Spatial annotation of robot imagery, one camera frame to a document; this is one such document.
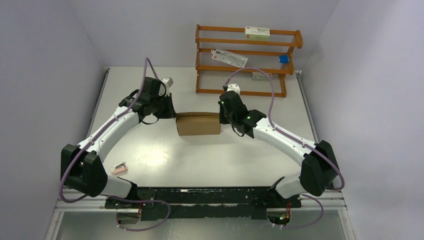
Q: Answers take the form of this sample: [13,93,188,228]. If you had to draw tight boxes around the brown cardboard box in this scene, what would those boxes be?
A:
[175,112,221,137]

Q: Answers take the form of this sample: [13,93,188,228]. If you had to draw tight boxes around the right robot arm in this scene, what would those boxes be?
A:
[218,90,340,207]

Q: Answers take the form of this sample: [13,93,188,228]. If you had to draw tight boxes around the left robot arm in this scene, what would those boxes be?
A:
[60,77,176,208]

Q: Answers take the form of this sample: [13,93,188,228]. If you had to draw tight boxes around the white box lower shelf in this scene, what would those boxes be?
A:
[251,72,273,81]

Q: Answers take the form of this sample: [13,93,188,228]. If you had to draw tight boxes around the white green box top shelf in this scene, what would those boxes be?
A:
[244,26,270,42]

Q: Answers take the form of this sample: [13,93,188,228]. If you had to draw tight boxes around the white flat package middle shelf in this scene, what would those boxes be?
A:
[210,49,249,68]

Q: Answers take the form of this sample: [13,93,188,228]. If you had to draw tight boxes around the orange wooden shelf rack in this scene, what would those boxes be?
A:
[195,24,304,98]

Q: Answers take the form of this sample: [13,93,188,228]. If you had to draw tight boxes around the pink white small object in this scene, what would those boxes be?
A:
[109,162,128,176]

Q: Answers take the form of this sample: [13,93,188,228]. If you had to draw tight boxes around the blue small cube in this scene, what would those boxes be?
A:
[278,54,290,64]

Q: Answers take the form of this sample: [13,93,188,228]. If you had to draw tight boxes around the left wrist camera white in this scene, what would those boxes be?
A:
[161,77,174,88]

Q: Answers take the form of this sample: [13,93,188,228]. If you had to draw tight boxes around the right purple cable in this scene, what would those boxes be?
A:
[223,67,345,230]

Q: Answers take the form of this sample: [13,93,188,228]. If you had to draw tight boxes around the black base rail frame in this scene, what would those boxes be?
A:
[54,185,347,223]

